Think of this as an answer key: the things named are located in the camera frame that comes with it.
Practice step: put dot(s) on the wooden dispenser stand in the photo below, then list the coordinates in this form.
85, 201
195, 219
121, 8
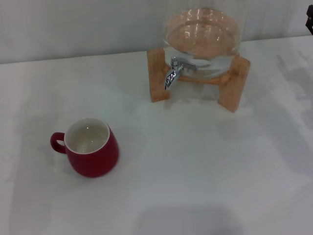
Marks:
232, 80

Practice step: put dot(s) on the red ceramic cup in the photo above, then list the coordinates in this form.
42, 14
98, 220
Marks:
97, 159

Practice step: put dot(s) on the clear glass water dispenser jar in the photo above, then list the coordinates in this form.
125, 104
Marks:
203, 31

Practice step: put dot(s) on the chrome faucet tap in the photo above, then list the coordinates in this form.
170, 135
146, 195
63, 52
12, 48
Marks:
172, 74

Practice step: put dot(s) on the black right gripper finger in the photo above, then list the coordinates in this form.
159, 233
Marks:
310, 17

